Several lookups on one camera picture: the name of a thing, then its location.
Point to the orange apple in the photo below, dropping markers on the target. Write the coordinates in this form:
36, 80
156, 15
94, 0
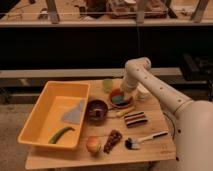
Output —
93, 144

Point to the brown grape bunch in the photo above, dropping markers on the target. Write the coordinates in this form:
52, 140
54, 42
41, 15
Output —
114, 138

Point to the black white dish brush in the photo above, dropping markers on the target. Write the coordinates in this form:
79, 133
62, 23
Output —
135, 143

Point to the yellow plastic bin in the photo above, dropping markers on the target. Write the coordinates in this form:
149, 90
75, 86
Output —
56, 98

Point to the green cucumber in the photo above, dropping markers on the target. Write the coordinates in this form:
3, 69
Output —
54, 139

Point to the striped black red block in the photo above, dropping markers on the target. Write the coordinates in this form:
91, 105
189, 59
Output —
134, 119

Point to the yellow banana piece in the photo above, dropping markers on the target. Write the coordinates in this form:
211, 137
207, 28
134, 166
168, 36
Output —
124, 111

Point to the grey cloth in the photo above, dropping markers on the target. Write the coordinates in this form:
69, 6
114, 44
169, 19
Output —
73, 115

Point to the teal sponge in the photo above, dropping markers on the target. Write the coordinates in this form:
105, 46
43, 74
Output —
118, 99

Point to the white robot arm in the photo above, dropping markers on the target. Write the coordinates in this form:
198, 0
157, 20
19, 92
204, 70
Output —
194, 143

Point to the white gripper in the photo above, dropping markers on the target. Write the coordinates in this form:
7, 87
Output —
127, 96

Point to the purple bowl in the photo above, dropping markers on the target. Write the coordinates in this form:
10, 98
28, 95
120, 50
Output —
96, 110

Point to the green cup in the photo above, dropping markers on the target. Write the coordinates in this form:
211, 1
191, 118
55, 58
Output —
107, 85

